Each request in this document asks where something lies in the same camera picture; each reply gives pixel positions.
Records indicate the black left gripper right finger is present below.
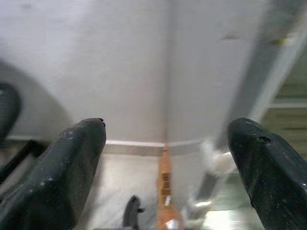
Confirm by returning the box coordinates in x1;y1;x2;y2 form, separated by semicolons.
226;117;307;230

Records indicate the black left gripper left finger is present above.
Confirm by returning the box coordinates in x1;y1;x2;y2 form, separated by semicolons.
0;117;107;230

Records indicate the grey steel fridge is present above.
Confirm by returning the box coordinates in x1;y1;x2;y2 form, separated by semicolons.
186;0;307;230

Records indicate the small black plastic piece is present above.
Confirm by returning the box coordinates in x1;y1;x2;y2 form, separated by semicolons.
122;195;146;229

